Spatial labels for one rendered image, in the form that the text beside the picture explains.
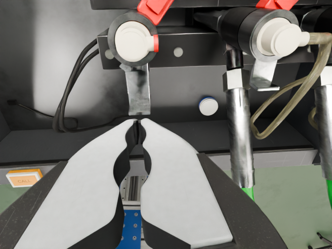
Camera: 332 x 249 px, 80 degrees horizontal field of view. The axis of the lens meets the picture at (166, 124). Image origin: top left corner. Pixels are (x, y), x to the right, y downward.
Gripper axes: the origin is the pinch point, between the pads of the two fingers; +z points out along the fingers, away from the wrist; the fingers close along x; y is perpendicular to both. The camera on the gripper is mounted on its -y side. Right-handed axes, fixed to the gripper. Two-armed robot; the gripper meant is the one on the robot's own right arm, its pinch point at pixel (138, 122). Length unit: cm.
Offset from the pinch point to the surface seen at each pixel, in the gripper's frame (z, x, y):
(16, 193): 111, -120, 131
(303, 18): 9.3, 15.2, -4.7
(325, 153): 1.4, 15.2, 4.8
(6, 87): 28.3, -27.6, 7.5
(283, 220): 111, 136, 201
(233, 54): 6.1, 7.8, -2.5
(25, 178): 15.0, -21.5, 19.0
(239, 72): 4.7, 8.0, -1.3
